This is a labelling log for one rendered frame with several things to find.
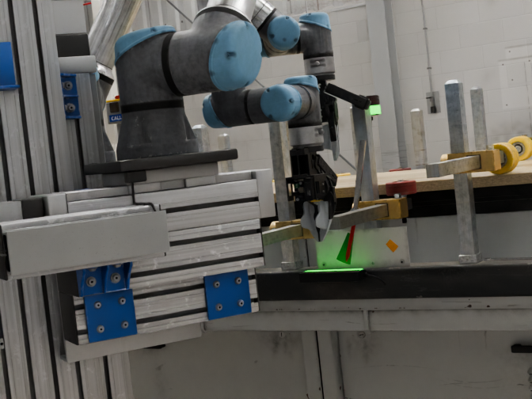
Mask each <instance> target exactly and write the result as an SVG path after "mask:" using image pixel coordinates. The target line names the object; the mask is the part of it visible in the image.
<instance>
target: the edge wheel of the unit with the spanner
mask: <svg viewBox="0 0 532 399"><path fill-rule="evenodd" d="M397 193H400V194H401V197H407V195H410V194H415V193H417V190H416V181H415V180H397V181H392V182H387V183H386V195H387V196H394V194H397ZM406 222H407V218H403V219H402V223H406Z"/></svg>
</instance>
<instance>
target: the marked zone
mask: <svg viewBox="0 0 532 399"><path fill-rule="evenodd" d="M349 237H350V233H348V234H347V236H346V238H345V240H344V243H343V245H342V247H341V249H340V252H339V254H338V256H337V260H339V261H341V262H343V263H345V264H351V258H352V246H353V241H352V245H351V252H350V257H349V258H348V261H347V262H346V252H347V248H348V241H349Z"/></svg>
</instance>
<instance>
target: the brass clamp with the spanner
mask: <svg viewBox="0 0 532 399"><path fill-rule="evenodd" d="M376 204H387V210H388V216H385V217H382V218H377V219H375V220H387V219H402V218H406V217H408V216H409V211H408V204H407V197H402V198H400V199H394V198H390V199H377V200H371V201H359V208H360V209H361V208H365V207H370V206H373V205H376Z"/></svg>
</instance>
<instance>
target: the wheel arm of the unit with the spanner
mask: <svg viewBox="0 0 532 399"><path fill-rule="evenodd" d="M407 204H408V210H410V209H412V198H407ZM385 216H388V210H387V204H376V205H373V206H370V207H365V208H361V209H358V210H354V211H349V212H346V213H343V214H339V215H334V216H333V218H332V222H331V225H330V227H329V230H341V229H344V228H347V227H349V226H354V225H358V224H360V223H364V222H369V221H371V220H375V219H379V218H382V217H385Z"/></svg>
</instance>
